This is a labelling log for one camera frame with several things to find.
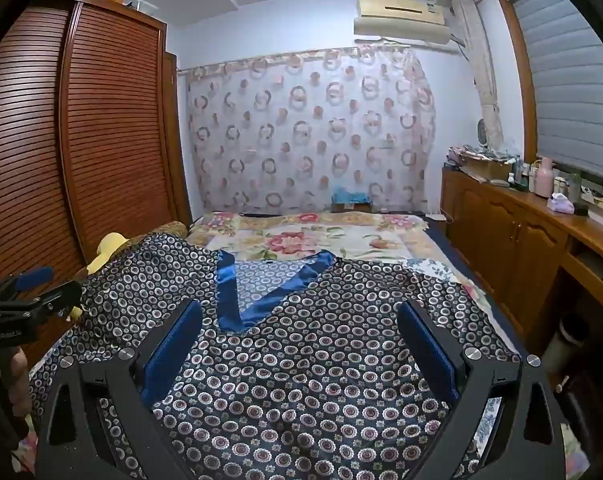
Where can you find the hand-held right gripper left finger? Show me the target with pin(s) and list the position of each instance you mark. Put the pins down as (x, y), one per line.
(174, 350)

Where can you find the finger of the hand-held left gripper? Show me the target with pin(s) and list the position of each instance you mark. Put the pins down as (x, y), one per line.
(56, 297)
(34, 277)

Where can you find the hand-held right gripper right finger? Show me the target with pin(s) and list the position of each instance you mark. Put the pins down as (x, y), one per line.
(429, 355)

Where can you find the dark circle-print satin garment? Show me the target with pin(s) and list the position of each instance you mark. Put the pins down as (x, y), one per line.
(306, 360)

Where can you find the person's left hand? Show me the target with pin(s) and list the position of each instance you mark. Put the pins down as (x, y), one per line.
(15, 380)

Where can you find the yellow plush toy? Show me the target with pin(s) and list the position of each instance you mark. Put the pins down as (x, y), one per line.
(109, 247)

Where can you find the blue floral white cloth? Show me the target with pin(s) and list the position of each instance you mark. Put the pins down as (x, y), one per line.
(434, 269)

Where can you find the navy bed mattress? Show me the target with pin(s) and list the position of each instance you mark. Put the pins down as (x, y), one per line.
(461, 255)

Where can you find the brown woven roll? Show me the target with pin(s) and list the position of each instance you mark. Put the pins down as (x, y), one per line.
(166, 230)

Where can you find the round waste bin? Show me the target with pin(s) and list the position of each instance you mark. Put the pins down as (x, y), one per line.
(564, 345)

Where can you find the wooden sideboard cabinet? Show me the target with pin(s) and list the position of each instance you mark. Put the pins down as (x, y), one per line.
(501, 230)

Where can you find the wooden slatted wardrobe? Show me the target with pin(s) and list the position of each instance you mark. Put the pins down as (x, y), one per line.
(106, 135)

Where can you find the pink floral blanket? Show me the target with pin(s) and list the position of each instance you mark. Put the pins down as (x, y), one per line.
(301, 240)

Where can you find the cardboard box with blue cloth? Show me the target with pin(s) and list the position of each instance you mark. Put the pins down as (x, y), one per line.
(350, 199)

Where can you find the cluttered cardboard box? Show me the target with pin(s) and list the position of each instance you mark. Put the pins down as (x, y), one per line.
(481, 162)

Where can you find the purple tissue pack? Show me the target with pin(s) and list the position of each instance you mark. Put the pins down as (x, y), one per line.
(560, 204)

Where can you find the pink thermos jug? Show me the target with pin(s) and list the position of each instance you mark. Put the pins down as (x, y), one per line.
(545, 180)

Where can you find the green glass jar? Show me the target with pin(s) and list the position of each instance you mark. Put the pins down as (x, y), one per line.
(575, 186)

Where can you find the small desk fan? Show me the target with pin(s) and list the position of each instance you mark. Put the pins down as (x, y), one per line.
(481, 132)

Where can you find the circle-print sheer curtain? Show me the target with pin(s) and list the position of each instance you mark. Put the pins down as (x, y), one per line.
(306, 135)

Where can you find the beige tied side curtain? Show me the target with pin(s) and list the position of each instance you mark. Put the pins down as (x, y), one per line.
(481, 70)

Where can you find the white storage box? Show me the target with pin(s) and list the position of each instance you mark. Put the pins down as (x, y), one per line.
(146, 6)

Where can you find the grey window blind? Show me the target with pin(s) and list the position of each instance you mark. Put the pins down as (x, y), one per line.
(571, 85)

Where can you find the beige air conditioner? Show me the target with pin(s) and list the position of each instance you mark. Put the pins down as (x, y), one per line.
(401, 22)

